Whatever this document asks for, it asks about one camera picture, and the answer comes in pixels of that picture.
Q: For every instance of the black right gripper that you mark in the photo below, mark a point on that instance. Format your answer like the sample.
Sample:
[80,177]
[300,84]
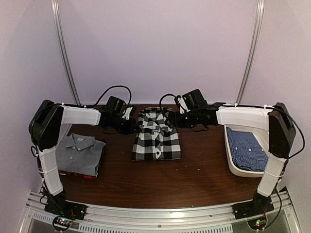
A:
[179,124]

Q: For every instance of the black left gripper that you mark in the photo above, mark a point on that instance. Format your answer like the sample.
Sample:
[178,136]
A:
[130,127]

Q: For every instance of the black white checked shirt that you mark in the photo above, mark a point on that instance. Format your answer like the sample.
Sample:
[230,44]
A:
[156,140]

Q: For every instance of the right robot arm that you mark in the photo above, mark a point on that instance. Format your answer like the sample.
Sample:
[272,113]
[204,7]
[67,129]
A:
[258,139]

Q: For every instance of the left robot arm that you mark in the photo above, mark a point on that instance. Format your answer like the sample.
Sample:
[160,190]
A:
[45,127]

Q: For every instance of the folded grey shirt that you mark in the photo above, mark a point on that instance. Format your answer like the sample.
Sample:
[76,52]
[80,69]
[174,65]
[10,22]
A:
[79,154]

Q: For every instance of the white plastic basket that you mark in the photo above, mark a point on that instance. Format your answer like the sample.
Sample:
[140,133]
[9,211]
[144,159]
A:
[232,167]

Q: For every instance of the blue checked shirt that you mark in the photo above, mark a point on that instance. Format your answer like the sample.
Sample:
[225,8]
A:
[247,154]

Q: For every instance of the folded red plaid shirt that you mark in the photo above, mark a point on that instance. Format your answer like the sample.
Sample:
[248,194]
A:
[63,173]

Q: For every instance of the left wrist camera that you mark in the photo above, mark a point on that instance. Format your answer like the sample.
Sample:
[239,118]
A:
[128,112]

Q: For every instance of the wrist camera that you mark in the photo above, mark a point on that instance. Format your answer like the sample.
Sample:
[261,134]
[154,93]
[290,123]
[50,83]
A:
[181,104]
[128,112]

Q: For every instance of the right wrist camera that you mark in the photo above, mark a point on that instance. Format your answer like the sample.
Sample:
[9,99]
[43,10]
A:
[181,104]

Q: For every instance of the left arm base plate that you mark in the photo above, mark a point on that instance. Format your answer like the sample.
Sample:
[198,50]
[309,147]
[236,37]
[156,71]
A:
[58,205]

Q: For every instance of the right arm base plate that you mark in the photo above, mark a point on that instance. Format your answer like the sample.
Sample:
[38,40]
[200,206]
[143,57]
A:
[252,208]

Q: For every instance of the right aluminium frame post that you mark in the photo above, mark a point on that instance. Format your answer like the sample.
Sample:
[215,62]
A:
[253,47]

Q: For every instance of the aluminium frame post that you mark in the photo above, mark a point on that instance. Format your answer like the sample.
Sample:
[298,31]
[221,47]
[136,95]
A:
[63,50]
[253,47]

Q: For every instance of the left aluminium frame post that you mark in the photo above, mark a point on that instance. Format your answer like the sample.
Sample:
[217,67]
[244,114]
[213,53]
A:
[63,50]

